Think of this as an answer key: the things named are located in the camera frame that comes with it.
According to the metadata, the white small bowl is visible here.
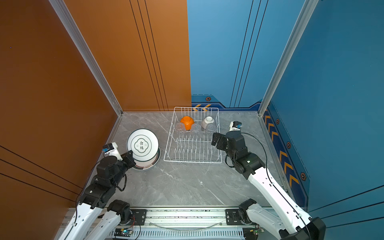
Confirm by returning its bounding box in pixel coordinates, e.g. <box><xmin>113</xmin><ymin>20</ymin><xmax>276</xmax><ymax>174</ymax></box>
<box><xmin>201</xmin><ymin>116</ymin><xmax>215</xmax><ymax>129</ymax></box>

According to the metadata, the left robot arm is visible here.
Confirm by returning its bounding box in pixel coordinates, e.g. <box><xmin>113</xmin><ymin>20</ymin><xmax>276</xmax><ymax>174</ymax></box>
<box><xmin>59</xmin><ymin>151</ymin><xmax>136</xmax><ymax>240</ymax></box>

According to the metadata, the clear glass cup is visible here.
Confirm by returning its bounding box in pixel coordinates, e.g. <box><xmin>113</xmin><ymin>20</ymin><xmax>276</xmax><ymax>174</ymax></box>
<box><xmin>206</xmin><ymin>123</ymin><xmax>217</xmax><ymax>134</ymax></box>
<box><xmin>175</xmin><ymin>122</ymin><xmax>187</xmax><ymax>133</ymax></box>
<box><xmin>191</xmin><ymin>123</ymin><xmax>201</xmax><ymax>134</ymax></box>

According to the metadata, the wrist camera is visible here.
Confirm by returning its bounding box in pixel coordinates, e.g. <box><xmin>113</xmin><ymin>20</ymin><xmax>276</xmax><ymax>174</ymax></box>
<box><xmin>102</xmin><ymin>142</ymin><xmax>123</xmax><ymax>161</ymax></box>
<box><xmin>229</xmin><ymin>121</ymin><xmax>242</xmax><ymax>132</ymax></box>

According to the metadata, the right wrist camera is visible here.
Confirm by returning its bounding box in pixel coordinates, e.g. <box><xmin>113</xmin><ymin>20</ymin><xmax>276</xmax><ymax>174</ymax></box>
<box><xmin>229</xmin><ymin>121</ymin><xmax>242</xmax><ymax>132</ymax></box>

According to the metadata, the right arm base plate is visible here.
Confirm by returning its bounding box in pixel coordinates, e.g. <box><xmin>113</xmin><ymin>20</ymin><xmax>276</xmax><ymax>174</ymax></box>
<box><xmin>225</xmin><ymin>209</ymin><xmax>251</xmax><ymax>226</ymax></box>

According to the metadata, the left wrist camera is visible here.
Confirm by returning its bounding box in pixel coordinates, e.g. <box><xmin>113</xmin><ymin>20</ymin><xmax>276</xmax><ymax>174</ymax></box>
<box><xmin>102</xmin><ymin>142</ymin><xmax>123</xmax><ymax>161</ymax></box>

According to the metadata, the circuit board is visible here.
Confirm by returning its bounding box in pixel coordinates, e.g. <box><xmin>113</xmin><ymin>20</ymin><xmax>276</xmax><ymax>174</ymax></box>
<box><xmin>114</xmin><ymin>229</ymin><xmax>134</xmax><ymax>239</ymax></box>
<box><xmin>243</xmin><ymin>228</ymin><xmax>263</xmax><ymax>240</ymax></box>

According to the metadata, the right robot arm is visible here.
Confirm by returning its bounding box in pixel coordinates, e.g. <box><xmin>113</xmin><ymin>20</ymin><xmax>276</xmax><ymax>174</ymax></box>
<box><xmin>212</xmin><ymin>131</ymin><xmax>326</xmax><ymax>240</ymax></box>

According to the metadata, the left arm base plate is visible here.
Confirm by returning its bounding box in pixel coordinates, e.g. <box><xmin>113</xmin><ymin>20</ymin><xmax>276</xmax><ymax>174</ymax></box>
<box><xmin>128</xmin><ymin>209</ymin><xmax>147</xmax><ymax>226</ymax></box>

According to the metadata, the orange bowl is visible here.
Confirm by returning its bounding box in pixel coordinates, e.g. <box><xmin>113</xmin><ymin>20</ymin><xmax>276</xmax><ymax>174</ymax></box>
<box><xmin>180</xmin><ymin>116</ymin><xmax>195</xmax><ymax>131</ymax></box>

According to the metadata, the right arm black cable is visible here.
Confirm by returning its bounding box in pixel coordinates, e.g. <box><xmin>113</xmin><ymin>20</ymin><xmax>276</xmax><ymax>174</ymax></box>
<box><xmin>224</xmin><ymin>131</ymin><xmax>313</xmax><ymax>240</ymax></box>

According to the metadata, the white wire dish rack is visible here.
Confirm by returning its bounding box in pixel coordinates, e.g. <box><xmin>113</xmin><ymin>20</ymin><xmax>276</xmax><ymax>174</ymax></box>
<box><xmin>164</xmin><ymin>106</ymin><xmax>223</xmax><ymax>164</ymax></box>

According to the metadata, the right circuit board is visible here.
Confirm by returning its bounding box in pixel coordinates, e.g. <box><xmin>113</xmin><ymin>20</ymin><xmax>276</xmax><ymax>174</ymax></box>
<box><xmin>243</xmin><ymin>228</ymin><xmax>263</xmax><ymax>240</ymax></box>

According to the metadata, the aluminium front rail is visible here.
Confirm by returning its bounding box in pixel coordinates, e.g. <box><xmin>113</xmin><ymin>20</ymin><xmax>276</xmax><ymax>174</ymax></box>
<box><xmin>53</xmin><ymin>205</ymin><xmax>319</xmax><ymax>240</ymax></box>

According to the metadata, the left circuit board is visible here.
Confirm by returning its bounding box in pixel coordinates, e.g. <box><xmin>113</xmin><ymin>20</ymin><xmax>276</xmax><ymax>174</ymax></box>
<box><xmin>114</xmin><ymin>229</ymin><xmax>134</xmax><ymax>239</ymax></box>

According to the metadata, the green rimmed white plate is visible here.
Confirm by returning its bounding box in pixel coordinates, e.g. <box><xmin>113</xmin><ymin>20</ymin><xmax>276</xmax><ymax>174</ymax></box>
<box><xmin>134</xmin><ymin>148</ymin><xmax>161</xmax><ymax>171</ymax></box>

